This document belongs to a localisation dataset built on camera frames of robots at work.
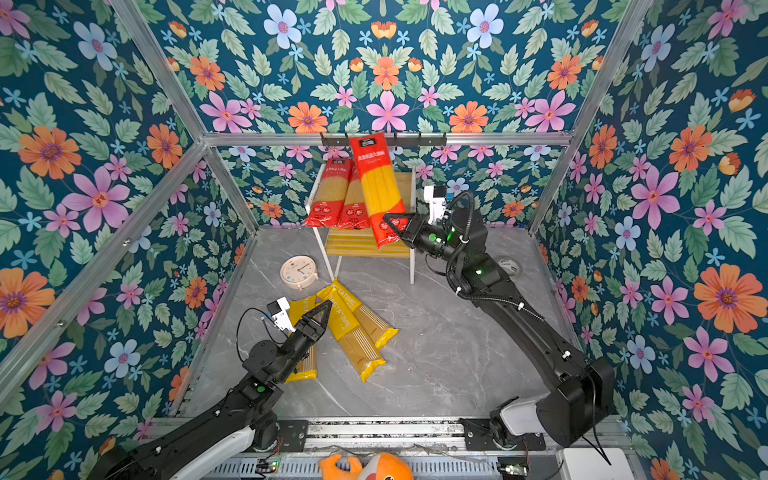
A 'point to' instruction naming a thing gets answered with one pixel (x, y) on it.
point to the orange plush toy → (383, 466)
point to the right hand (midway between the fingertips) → (385, 216)
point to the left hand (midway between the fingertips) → (332, 302)
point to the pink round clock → (299, 271)
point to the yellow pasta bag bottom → (307, 368)
